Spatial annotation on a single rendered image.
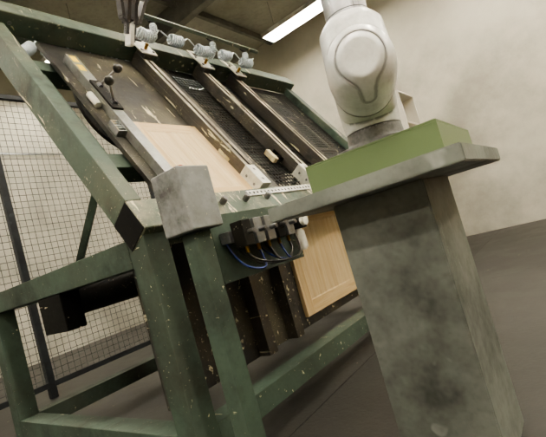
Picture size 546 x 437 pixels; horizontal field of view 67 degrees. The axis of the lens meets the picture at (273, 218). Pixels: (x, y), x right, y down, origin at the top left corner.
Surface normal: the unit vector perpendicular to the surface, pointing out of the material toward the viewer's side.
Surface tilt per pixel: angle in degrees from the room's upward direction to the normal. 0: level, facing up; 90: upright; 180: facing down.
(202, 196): 90
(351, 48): 99
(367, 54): 95
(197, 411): 90
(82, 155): 90
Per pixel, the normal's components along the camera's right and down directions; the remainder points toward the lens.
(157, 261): 0.76, -0.26
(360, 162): -0.58, 0.11
